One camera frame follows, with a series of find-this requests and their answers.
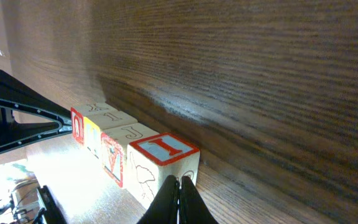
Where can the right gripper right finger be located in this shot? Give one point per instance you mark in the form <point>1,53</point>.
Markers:
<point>192,209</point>

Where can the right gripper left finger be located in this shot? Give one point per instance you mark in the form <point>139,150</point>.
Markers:
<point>164,207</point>

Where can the teal sided picture block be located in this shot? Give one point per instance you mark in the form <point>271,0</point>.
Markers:
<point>114,143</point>

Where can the green letter N block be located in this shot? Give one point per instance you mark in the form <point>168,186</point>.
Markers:
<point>151,160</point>

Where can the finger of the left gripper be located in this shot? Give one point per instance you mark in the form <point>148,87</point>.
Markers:
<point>27,117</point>

